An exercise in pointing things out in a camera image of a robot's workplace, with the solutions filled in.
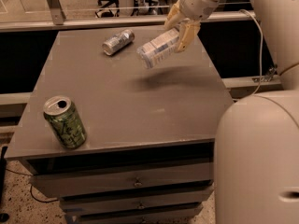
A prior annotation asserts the white cable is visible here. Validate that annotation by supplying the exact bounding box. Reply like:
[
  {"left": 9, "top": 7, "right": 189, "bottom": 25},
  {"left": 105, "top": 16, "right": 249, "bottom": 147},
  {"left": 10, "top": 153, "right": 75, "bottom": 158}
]
[{"left": 238, "top": 8, "right": 265, "bottom": 98}]

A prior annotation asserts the bottom grey drawer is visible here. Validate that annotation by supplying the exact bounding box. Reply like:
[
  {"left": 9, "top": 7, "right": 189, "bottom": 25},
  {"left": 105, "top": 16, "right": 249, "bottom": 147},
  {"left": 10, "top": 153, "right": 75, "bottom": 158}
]
[{"left": 65, "top": 203, "right": 203, "bottom": 224}]

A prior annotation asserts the black floor cable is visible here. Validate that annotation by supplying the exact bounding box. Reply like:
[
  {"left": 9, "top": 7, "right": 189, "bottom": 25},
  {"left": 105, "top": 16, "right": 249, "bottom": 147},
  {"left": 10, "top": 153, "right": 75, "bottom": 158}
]
[{"left": 5, "top": 167, "right": 60, "bottom": 203}]

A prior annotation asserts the top grey drawer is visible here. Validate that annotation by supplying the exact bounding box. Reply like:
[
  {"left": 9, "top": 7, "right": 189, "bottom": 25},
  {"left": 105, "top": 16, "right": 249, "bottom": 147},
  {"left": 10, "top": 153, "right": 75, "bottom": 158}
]
[{"left": 30, "top": 163, "right": 213, "bottom": 198}]

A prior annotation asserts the clear blue-labelled plastic bottle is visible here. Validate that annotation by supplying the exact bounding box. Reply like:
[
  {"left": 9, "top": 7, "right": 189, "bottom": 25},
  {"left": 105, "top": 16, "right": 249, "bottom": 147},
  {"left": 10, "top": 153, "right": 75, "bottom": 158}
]
[{"left": 136, "top": 28, "right": 179, "bottom": 69}]

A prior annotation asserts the green upright drink can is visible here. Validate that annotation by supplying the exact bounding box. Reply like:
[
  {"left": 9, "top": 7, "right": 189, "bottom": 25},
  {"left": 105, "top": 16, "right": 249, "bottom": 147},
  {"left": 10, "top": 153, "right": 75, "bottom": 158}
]
[{"left": 43, "top": 95, "right": 87, "bottom": 149}]

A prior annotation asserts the grey drawer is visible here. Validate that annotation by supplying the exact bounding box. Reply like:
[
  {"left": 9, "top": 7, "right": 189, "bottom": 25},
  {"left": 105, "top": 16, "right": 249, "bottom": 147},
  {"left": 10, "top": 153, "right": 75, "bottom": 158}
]
[
  {"left": 60, "top": 182, "right": 212, "bottom": 216},
  {"left": 65, "top": 203, "right": 203, "bottom": 224},
  {"left": 30, "top": 163, "right": 213, "bottom": 198}
]

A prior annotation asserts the grey drawer cabinet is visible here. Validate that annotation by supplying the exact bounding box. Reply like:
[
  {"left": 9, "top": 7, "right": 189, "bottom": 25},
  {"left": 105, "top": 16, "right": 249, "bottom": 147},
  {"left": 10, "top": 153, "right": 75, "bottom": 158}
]
[{"left": 4, "top": 23, "right": 235, "bottom": 224}]

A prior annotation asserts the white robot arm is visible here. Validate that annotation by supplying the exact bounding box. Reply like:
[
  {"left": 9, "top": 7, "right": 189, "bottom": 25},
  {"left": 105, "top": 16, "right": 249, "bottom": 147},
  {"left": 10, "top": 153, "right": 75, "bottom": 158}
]
[{"left": 214, "top": 0, "right": 299, "bottom": 224}]

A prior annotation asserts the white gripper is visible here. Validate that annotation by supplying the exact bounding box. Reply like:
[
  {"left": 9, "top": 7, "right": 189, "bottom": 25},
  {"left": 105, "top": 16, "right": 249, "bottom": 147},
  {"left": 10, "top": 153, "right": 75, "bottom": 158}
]
[{"left": 164, "top": 0, "right": 218, "bottom": 52}]

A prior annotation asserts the metal rail frame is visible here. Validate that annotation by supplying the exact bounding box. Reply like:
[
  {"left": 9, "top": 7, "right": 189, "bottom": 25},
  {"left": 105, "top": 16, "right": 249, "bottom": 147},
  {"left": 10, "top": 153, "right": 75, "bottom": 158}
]
[{"left": 0, "top": 0, "right": 177, "bottom": 33}]

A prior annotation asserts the middle grey drawer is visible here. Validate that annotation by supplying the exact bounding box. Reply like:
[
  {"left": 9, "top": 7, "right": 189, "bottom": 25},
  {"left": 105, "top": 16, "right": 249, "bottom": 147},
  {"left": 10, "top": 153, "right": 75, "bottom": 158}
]
[{"left": 60, "top": 182, "right": 212, "bottom": 216}]

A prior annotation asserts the silver lying drink can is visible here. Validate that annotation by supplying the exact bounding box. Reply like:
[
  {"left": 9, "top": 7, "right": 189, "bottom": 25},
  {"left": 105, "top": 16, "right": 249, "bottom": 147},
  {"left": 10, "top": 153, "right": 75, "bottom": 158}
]
[{"left": 102, "top": 29, "right": 135, "bottom": 56}]

